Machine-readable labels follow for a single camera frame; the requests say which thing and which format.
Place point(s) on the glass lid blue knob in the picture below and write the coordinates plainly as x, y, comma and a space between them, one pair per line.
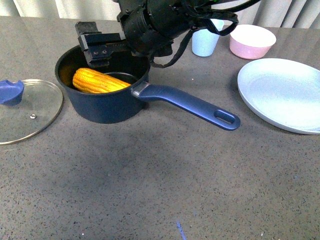
27, 107

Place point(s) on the yellow corn cob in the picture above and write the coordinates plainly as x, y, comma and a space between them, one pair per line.
94, 82

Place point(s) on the dark blue saucepan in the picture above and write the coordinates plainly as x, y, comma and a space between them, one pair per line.
118, 106

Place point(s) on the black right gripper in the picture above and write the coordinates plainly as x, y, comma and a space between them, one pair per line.
148, 26

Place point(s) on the light blue plastic cup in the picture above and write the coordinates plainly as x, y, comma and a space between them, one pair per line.
204, 43

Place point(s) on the white curtain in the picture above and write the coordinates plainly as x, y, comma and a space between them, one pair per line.
303, 14

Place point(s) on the light blue plastic plate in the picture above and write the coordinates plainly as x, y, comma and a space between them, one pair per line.
282, 92

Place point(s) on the pink plastic bowl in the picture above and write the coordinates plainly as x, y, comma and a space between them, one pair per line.
251, 42

